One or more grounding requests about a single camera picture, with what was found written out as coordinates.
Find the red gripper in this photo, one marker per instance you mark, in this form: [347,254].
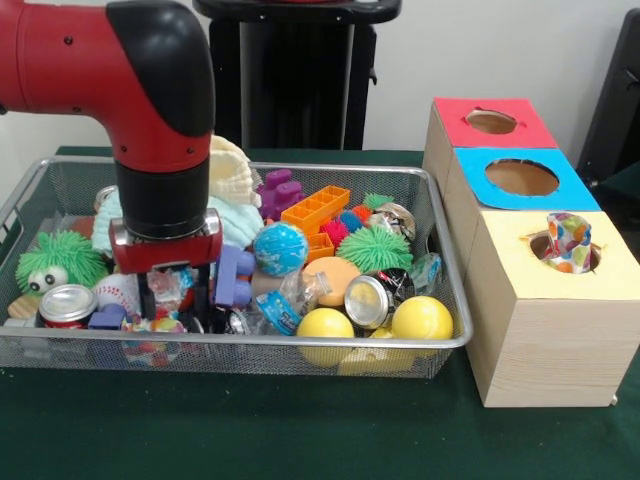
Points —
[165,252]

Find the polka dot cloth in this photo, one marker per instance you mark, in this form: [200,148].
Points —
[570,242]
[160,325]

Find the mint green cloth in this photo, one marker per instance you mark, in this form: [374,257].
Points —
[240,222]

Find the cream cloth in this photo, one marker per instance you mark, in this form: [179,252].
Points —
[232,172]

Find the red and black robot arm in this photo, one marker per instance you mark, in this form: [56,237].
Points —
[100,65]

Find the silver mesh bin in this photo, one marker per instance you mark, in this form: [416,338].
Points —
[75,357]

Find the wooden three-hole box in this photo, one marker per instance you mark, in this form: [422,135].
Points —
[550,350]

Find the silver red soda can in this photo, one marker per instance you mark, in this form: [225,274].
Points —
[67,305]

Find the blue globe ball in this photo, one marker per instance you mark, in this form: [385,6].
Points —
[281,249]

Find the green spiky ball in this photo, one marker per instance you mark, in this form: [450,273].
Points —
[375,247]
[65,255]

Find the yellow ball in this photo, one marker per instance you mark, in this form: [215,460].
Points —
[325,327]
[422,322]

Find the orange building block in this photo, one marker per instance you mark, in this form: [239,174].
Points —
[315,207]

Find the dark green table cloth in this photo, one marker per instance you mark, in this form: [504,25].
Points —
[300,430]

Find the black soda can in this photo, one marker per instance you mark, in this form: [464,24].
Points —
[377,295]

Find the dark green side-table cloth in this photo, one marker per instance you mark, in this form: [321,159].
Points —
[625,187]

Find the black upright panel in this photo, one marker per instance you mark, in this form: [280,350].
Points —
[620,100]

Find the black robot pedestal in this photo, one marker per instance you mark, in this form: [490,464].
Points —
[295,75]

